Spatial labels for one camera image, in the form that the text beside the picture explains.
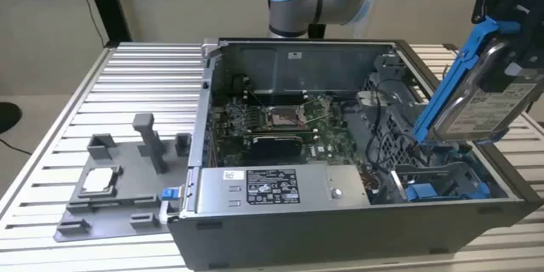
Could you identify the black RAM slot bank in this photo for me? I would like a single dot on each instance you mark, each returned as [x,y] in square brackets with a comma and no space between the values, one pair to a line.
[277,96]
[280,132]

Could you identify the dark grey open PC case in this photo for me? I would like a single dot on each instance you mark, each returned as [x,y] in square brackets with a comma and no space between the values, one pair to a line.
[297,240]

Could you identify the metal disk bay cage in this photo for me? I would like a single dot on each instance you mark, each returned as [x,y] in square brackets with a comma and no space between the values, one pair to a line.
[394,116]

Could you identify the black label on power supply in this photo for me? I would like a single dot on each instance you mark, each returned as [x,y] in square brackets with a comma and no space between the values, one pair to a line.
[272,187]

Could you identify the black upright post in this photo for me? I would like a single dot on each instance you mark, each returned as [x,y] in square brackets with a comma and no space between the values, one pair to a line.
[108,4]

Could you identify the silver power supply unit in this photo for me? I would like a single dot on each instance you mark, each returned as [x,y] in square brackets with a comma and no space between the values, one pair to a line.
[220,195]

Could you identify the thin metal locking lever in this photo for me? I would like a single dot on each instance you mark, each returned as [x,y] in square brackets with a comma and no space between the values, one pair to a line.
[257,98]

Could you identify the green motherboard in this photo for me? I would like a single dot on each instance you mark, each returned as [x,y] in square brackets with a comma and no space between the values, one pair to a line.
[336,147]

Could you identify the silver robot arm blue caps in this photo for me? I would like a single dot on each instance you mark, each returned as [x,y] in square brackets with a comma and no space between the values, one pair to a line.
[297,11]

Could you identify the black round object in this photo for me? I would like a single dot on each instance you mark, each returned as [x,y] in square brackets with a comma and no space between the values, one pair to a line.
[8,117]

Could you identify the CPU socket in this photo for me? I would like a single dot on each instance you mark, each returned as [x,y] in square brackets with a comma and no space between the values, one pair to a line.
[284,116]

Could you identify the grey plastic parts rack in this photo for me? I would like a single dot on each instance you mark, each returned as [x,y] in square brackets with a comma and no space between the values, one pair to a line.
[132,186]

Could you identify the blue case latch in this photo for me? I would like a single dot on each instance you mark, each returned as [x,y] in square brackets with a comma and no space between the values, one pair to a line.
[169,194]

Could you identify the blue empty disk carrier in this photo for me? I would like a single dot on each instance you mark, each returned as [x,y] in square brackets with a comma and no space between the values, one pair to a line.
[422,193]

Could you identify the hard disk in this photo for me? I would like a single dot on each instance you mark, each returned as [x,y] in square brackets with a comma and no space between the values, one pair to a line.
[476,109]

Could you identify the silver CPU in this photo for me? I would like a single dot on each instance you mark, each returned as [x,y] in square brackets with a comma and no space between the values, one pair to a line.
[100,180]

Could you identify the black graphics card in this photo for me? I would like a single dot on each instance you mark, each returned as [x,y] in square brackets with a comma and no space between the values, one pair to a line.
[273,146]

